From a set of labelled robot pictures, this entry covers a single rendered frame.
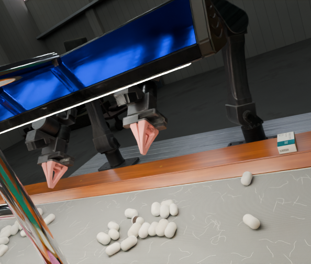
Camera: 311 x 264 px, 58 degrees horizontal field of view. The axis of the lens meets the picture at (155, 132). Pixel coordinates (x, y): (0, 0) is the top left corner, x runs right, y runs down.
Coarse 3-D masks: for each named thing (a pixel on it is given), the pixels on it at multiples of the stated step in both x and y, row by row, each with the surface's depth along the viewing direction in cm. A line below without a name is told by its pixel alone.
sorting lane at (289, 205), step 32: (128, 192) 77; (160, 192) 70; (192, 192) 64; (224, 192) 59; (256, 192) 55; (288, 192) 51; (0, 224) 93; (64, 224) 75; (96, 224) 68; (128, 224) 63; (192, 224) 54; (224, 224) 50; (288, 224) 44; (32, 256) 66; (96, 256) 56; (128, 256) 53; (160, 256) 49; (192, 256) 46; (224, 256) 44; (256, 256) 41; (288, 256) 39
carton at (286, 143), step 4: (292, 132) 62; (280, 136) 63; (284, 136) 62; (288, 136) 61; (292, 136) 61; (280, 140) 61; (284, 140) 60; (288, 140) 60; (292, 140) 59; (280, 144) 60; (284, 144) 59; (288, 144) 58; (292, 144) 58; (280, 148) 59; (284, 148) 59; (288, 148) 59; (292, 148) 58; (296, 148) 59; (280, 152) 60; (284, 152) 59
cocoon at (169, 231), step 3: (171, 222) 54; (168, 225) 53; (171, 225) 53; (174, 225) 53; (165, 228) 53; (168, 228) 52; (171, 228) 52; (174, 228) 53; (165, 231) 52; (168, 231) 52; (171, 231) 52; (174, 231) 53; (165, 234) 52; (168, 234) 52; (171, 234) 52; (168, 237) 52
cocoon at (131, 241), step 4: (132, 236) 55; (124, 240) 54; (128, 240) 54; (132, 240) 54; (136, 240) 55; (124, 244) 54; (128, 244) 54; (132, 244) 54; (124, 248) 53; (128, 248) 54
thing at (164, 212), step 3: (165, 204) 61; (162, 207) 60; (165, 207) 59; (168, 207) 60; (162, 210) 59; (165, 210) 59; (168, 210) 59; (162, 213) 58; (165, 213) 58; (168, 213) 59; (162, 216) 58; (165, 216) 58
